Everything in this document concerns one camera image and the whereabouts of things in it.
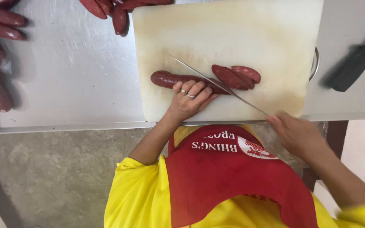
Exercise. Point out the person's right fingers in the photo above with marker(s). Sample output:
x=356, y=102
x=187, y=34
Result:
x=276, y=119

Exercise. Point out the pale red sausage slice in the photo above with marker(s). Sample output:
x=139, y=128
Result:
x=249, y=72

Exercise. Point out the person's right hand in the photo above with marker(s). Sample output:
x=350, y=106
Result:
x=296, y=134

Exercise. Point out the long thin steel knife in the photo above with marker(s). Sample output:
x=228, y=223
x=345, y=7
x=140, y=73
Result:
x=198, y=72

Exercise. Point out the metal bowl rim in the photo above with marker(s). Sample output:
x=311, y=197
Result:
x=316, y=63

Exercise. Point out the red apron with white print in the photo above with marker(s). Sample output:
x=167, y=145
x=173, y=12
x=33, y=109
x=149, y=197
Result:
x=227, y=177

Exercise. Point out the person's left hand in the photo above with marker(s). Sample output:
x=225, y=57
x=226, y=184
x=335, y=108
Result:
x=185, y=104

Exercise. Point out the thin sausage slice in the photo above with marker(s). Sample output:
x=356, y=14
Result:
x=248, y=81

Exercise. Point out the dark brown table leg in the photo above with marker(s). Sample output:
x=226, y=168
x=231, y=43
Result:
x=334, y=139

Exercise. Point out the white plastic cutting board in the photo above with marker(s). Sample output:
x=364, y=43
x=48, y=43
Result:
x=233, y=34

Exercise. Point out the large oval sausage slice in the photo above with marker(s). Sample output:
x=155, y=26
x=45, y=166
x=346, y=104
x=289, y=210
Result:
x=225, y=76

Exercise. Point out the long dark red sausage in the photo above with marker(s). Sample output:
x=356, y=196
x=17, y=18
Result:
x=166, y=78

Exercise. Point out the yellow shirt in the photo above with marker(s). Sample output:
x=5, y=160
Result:
x=135, y=196

